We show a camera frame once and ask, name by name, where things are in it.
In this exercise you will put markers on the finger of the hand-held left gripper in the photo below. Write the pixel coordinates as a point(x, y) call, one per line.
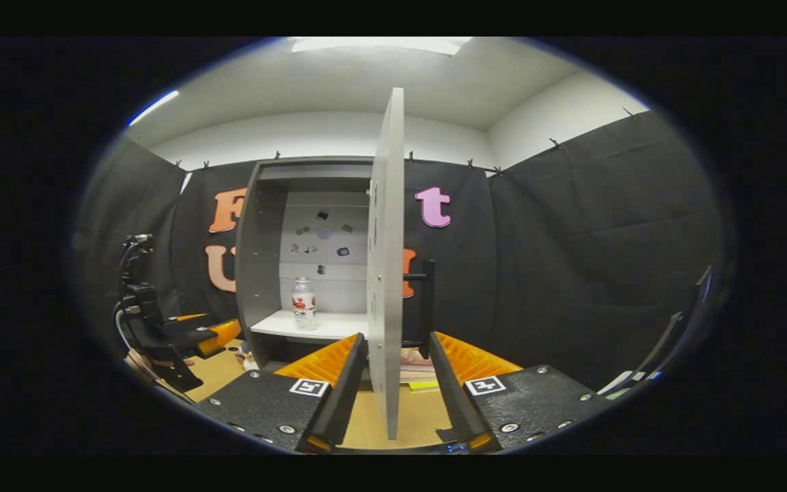
point(203, 336)
point(185, 324)

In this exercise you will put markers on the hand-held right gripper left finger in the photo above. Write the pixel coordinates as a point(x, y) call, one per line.
point(346, 403)

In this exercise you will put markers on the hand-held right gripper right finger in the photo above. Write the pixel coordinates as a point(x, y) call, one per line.
point(451, 396)

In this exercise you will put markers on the grey cabinet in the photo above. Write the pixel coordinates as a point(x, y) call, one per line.
point(260, 260)

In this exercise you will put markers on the clear bottle with red label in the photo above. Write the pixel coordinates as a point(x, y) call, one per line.
point(304, 307)

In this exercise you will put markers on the yellow notepad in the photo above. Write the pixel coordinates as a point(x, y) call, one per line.
point(423, 387)

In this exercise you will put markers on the penguin plush toy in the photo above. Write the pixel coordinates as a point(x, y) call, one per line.
point(249, 359)

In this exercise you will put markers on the black backdrop cloth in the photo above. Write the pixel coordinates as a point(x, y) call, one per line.
point(571, 239)

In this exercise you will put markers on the narrow ceiling light strip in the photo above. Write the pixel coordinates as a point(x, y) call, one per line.
point(153, 108)

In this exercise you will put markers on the wide ceiling light panel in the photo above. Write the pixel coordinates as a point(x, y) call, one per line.
point(380, 45)

